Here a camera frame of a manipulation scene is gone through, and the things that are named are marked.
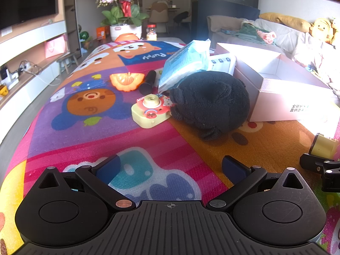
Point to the orange bowl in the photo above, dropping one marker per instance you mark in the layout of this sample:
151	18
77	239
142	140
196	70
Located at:
127	36

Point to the pink orchid plant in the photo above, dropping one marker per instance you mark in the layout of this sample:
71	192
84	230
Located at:
124	5

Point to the black television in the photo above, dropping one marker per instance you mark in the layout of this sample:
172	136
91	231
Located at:
26	0

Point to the yellow duck plush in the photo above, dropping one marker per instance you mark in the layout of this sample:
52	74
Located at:
321	29

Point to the pink cardboard box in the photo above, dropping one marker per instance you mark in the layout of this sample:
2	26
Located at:
279	95

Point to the orange box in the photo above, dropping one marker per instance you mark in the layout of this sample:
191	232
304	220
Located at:
103	32

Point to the white flowerpot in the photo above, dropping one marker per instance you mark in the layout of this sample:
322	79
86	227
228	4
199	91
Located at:
119	30

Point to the pink cloth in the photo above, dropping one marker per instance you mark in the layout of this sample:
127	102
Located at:
267	36

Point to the red lid jar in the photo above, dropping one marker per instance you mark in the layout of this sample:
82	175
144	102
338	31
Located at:
152	33

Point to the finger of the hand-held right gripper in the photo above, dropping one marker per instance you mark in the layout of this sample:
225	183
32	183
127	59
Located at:
310	161

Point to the yellow pillow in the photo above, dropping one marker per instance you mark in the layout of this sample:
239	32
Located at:
289	21

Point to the grey sofa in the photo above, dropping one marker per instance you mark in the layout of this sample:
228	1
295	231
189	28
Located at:
289	39

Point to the yellow cylindrical toy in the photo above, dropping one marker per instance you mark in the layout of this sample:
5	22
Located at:
322	146

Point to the green cloth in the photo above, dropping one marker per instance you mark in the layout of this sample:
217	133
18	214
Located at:
247	32

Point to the white television cabinet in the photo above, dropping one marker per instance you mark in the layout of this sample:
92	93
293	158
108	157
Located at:
32	85

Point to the blue book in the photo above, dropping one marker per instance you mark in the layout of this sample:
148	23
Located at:
228	31

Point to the wooden stool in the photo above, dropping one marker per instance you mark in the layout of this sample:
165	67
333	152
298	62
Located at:
67	58

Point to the dark glass cabinet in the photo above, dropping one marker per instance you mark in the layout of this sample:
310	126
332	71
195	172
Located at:
225	8

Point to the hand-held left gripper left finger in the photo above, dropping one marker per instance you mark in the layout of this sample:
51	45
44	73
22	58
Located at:
109	168

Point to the beige chair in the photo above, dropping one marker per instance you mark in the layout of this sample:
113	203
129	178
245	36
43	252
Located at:
158	13

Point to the yellow toy camera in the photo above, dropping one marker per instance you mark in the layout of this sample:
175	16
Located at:
148	111

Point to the black plush toy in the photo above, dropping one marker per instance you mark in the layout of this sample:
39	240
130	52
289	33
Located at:
209	101

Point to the white booklet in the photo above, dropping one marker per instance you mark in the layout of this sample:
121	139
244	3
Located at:
223	61

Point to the pink bag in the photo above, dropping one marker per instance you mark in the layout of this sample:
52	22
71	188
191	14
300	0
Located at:
54	47

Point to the blue plastic packet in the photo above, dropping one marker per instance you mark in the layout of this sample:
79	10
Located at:
183	61

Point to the colourful printed mat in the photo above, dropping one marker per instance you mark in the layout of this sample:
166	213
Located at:
106	138

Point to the black cylinder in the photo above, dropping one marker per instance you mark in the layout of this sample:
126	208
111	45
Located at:
148	83

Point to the watermelon ball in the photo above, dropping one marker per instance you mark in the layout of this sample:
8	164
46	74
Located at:
84	35

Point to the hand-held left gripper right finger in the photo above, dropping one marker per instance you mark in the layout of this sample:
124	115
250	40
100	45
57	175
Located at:
235	168

